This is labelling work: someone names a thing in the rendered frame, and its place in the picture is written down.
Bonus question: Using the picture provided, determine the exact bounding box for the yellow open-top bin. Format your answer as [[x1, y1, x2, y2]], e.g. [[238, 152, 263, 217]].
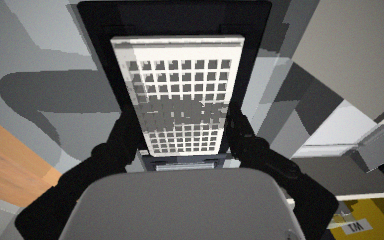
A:
[[330, 197, 384, 240]]

